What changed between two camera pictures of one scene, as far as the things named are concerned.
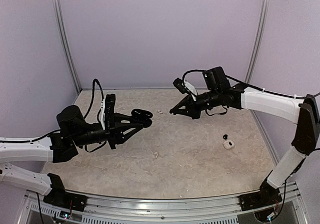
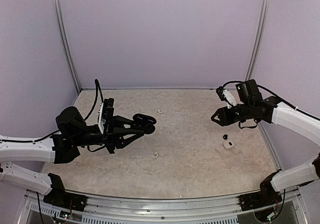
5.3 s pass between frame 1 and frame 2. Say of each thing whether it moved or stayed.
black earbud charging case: moved
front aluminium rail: stayed
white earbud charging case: stayed
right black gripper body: moved
